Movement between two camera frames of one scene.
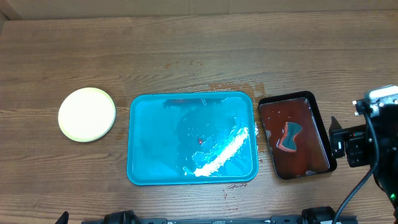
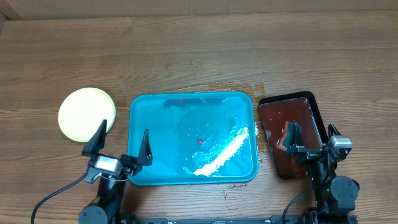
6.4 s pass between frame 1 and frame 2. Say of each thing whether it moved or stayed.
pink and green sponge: stayed
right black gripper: moved
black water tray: stayed
